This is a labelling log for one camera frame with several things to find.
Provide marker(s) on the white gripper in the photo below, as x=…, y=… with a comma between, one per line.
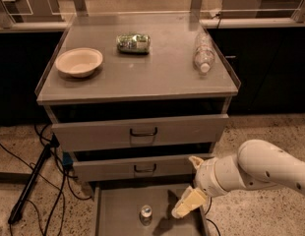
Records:
x=206, y=175

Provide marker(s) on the silver redbull can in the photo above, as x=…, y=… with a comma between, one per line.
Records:
x=146, y=215

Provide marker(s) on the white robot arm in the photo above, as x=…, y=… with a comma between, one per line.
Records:
x=257, y=165

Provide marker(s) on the grey middle drawer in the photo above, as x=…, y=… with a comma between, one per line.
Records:
x=130, y=168

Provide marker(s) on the grey drawer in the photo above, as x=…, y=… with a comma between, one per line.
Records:
x=130, y=168
x=117, y=205
x=130, y=133

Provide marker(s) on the grey top drawer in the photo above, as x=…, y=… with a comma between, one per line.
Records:
x=130, y=133

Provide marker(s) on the grey bottom drawer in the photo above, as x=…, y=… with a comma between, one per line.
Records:
x=117, y=205

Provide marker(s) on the grey drawer cabinet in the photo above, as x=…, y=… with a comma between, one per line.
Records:
x=163, y=83

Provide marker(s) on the green crushed can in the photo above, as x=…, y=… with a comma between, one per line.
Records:
x=133, y=43

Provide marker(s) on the clear plastic water bottle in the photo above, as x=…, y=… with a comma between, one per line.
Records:
x=203, y=53

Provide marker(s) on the blue box behind cabinet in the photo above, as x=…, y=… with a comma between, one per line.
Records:
x=67, y=160

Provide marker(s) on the white paper bowl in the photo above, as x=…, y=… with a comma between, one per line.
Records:
x=79, y=62

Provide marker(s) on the black bar on floor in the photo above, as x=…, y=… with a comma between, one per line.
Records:
x=16, y=213

